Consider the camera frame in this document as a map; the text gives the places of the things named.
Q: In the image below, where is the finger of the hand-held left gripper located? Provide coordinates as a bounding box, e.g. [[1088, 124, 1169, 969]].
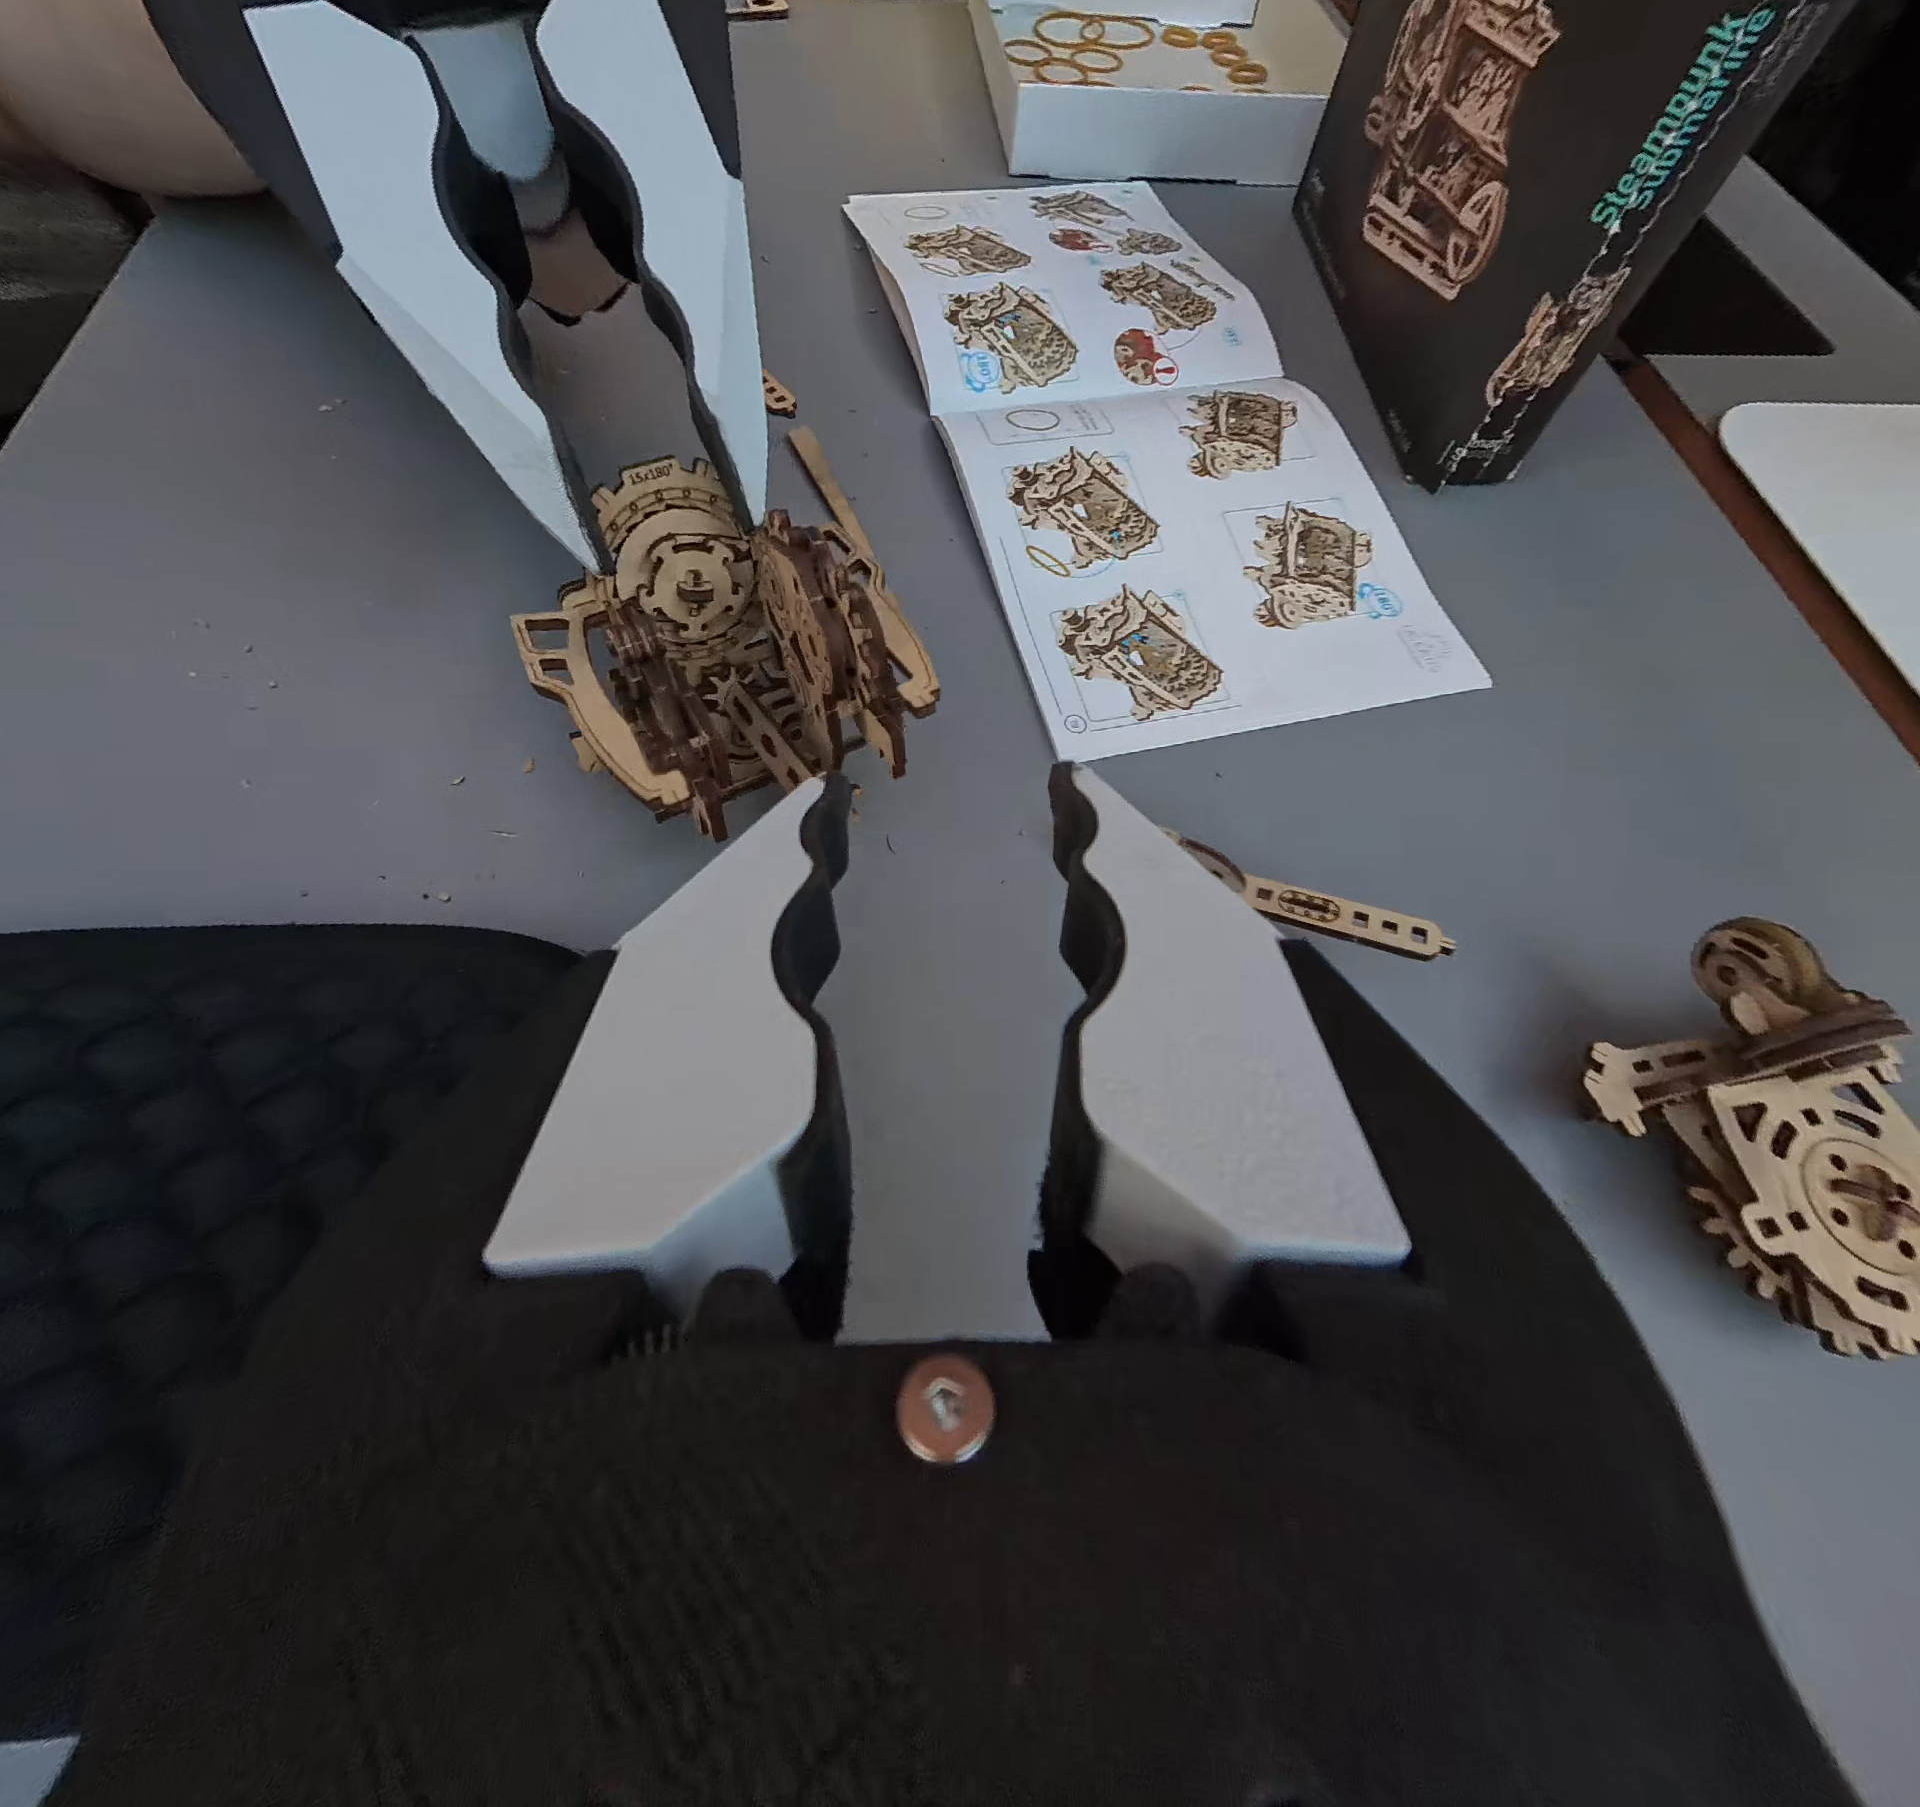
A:
[[244, 0, 604, 575], [532, 0, 776, 521]]

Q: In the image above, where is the black model kit box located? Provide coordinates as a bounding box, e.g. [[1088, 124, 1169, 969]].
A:
[[1295, 0, 1920, 491]]

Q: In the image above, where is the assembly instruction booklet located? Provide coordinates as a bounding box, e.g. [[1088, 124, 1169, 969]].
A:
[[842, 177, 1493, 763]]

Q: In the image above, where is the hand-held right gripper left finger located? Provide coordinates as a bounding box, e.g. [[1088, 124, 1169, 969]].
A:
[[481, 769, 861, 1343]]

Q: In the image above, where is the white cardboard box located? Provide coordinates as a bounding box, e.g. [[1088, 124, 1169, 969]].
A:
[[965, 0, 1347, 184]]

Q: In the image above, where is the wooden gear wheel assembly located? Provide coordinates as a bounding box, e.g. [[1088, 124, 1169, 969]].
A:
[[1584, 916, 1920, 1357]]

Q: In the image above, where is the white board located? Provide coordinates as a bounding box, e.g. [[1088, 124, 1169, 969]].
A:
[[1717, 403, 1920, 763]]

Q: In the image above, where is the wooden mechanical model assembly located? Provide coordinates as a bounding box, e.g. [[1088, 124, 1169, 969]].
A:
[[509, 455, 937, 844]]

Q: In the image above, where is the long slotted wooden strip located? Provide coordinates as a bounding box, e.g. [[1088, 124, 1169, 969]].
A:
[[1161, 829, 1456, 961]]

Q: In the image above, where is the person's left forearm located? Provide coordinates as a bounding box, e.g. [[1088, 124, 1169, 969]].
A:
[[0, 0, 286, 198]]

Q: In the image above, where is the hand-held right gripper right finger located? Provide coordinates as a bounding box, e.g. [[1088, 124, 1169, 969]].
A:
[[1029, 763, 1415, 1341]]

